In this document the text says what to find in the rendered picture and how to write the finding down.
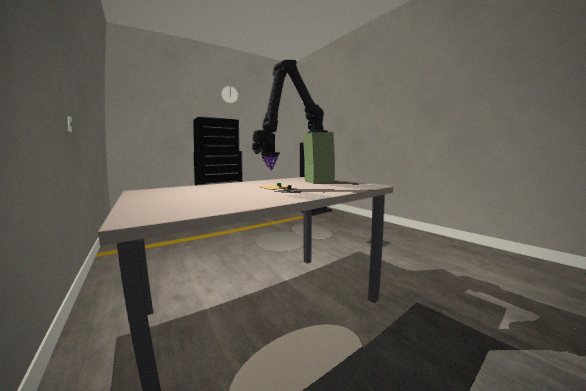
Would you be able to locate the tan mat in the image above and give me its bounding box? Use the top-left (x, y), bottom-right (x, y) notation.
top-left (259, 185), bottom-right (287, 190)

